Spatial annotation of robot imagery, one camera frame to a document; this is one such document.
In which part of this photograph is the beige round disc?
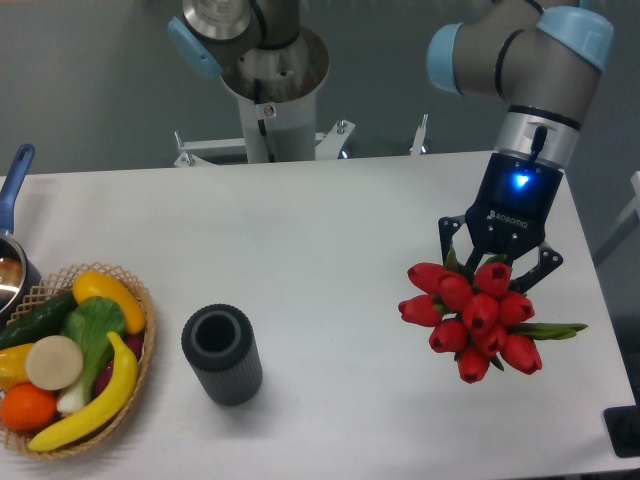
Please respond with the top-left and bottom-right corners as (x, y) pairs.
(25, 335), (84, 391)

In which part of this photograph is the black device at edge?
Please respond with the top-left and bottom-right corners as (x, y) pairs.
(603, 405), (639, 458)

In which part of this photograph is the green bok choy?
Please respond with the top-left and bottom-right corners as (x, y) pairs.
(57, 296), (126, 416)

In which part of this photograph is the blue handled saucepan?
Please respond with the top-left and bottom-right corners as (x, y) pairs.
(1, 144), (41, 329)

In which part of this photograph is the white frame at right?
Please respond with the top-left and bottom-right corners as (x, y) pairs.
(592, 170), (640, 266)

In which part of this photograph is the yellow banana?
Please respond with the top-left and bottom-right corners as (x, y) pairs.
(28, 332), (138, 452)

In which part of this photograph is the dark red vegetable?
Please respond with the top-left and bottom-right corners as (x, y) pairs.
(93, 333), (144, 397)

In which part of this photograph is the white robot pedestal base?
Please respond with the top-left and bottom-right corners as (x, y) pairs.
(168, 18), (356, 165)

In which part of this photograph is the woven wicker basket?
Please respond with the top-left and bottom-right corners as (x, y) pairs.
(1, 262), (157, 460)

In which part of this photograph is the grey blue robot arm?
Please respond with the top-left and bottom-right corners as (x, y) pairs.
(167, 1), (614, 293)

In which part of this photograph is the yellow squash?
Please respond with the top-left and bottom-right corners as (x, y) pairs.
(72, 270), (146, 335)

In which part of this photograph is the dark grey ribbed vase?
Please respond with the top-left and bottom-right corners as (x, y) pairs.
(181, 304), (263, 406)

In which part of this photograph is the yellow bell pepper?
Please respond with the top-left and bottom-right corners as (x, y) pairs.
(0, 343), (33, 392)

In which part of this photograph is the green cucumber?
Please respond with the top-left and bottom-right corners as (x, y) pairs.
(1, 291), (77, 350)

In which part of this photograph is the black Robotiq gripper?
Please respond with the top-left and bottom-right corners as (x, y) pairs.
(438, 153), (563, 293)

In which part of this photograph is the red tulip bouquet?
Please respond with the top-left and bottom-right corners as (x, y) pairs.
(398, 249), (587, 384)

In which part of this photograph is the orange fruit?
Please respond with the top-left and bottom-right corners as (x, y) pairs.
(1, 383), (57, 431)

